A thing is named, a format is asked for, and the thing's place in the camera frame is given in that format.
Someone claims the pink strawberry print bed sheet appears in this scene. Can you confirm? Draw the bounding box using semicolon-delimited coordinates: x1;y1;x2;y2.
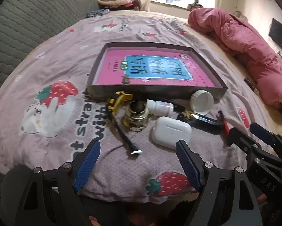
0;11;271;204

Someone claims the black wall television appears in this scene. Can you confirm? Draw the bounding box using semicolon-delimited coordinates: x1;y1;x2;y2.
269;18;282;58

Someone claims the black faceted gold-tipped pen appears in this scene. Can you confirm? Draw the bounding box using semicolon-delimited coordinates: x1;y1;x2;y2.
177;112;223;135

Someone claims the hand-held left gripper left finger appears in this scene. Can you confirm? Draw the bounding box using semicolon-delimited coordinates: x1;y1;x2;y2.
14;139;101;226

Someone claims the yellow black wrist watch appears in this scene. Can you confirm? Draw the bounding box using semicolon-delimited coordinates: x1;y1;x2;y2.
105;91;142;157

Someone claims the patterned cushion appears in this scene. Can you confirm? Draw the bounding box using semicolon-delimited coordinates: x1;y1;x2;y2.
187;3;204;11

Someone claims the pink book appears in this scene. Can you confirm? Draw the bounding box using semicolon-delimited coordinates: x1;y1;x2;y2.
94;49;215;87

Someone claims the white pill bottle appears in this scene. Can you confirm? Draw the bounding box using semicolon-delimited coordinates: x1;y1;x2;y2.
146;99;174;118

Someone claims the black mattress label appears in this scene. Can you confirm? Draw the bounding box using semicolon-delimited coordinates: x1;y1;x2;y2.
244;76;259;95

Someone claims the pink comforter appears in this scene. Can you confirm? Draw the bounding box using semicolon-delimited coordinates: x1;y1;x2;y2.
187;8;282;113

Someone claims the brass threaded fitting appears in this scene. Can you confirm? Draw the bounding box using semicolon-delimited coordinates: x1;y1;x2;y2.
122;100;151;132

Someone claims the grey quilted headboard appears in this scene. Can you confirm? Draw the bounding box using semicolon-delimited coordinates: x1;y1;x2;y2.
0;0;102;104

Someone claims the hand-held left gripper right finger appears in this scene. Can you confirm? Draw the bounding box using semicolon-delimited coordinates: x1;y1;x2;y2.
175;139;264;226

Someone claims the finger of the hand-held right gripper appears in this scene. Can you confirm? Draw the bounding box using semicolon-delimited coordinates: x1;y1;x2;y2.
249;122;282;160
226;127;265;163

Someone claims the white earbuds case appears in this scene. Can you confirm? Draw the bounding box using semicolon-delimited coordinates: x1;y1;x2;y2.
151;116;192;146

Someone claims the blue patterned cloth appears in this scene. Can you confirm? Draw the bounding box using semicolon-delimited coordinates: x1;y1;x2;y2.
86;9;111;18

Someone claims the grey cardboard box tray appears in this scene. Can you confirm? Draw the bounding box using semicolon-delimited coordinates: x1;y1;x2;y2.
86;42;228;103

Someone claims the white ribbed bottle cap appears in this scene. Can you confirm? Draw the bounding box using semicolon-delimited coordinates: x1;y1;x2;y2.
189;89;214;114

